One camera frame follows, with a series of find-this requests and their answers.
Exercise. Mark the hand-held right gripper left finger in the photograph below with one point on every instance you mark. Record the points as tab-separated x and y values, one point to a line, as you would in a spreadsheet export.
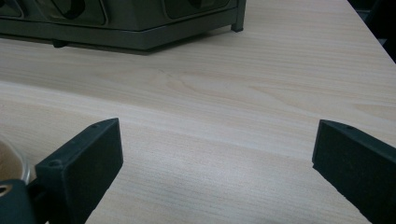
84	161

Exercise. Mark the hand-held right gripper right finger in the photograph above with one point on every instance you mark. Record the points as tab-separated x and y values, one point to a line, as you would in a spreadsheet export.
358	168

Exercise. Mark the dark grey corner rack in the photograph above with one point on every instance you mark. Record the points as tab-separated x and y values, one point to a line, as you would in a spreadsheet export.
124	28

